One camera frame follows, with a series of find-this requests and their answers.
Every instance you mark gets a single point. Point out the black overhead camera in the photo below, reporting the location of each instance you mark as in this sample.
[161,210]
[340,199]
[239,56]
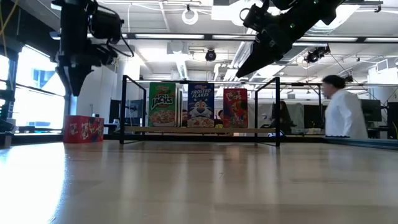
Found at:
[211,55]

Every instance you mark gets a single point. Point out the wooden shelf with black frame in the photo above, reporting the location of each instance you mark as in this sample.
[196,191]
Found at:
[202,129]

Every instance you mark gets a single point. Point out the red Froot Loops cereal box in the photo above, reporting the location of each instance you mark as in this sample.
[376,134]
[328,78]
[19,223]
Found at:
[235,109]
[83,129]

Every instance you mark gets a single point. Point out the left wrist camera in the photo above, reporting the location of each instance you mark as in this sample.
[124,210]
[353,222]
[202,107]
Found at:
[105,25]

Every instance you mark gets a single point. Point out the person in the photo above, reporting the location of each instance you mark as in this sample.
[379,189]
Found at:
[283,119]
[345,115]

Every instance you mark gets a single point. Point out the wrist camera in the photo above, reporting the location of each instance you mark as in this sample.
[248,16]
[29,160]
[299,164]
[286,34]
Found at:
[105,25]
[255,18]

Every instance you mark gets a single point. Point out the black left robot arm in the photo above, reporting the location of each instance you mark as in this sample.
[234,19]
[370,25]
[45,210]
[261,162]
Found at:
[74,15]

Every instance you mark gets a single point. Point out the black ceiling spotlight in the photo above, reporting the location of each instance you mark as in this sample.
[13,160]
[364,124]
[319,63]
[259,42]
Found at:
[317,54]

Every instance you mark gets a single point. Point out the black aluminium table frame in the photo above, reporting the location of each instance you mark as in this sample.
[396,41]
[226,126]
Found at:
[295,139]

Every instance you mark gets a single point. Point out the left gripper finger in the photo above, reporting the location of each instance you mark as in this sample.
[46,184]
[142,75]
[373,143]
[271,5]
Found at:
[74,77]

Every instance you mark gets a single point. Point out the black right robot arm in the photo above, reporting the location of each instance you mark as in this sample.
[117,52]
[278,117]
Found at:
[311,9]

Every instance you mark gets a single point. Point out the blue Frosted Flakes cereal box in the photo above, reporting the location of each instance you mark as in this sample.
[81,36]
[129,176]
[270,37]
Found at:
[200,105]

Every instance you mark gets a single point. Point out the black computer monitor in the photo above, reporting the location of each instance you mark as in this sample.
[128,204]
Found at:
[370,110]
[115,112]
[392,118]

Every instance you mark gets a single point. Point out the long ceiling light strip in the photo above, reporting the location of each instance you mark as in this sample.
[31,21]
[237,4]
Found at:
[326,39]
[169,36]
[381,40]

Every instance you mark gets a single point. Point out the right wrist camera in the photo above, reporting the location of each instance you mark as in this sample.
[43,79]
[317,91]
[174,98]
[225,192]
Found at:
[255,18]

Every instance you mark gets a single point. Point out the green Apple Jacks cereal box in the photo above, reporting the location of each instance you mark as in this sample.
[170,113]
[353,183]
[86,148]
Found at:
[161,102]

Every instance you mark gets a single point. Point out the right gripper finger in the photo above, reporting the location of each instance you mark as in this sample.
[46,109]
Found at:
[258,59]

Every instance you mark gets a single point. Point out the black overhead rig beam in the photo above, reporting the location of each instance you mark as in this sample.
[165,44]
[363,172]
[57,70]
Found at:
[360,40]

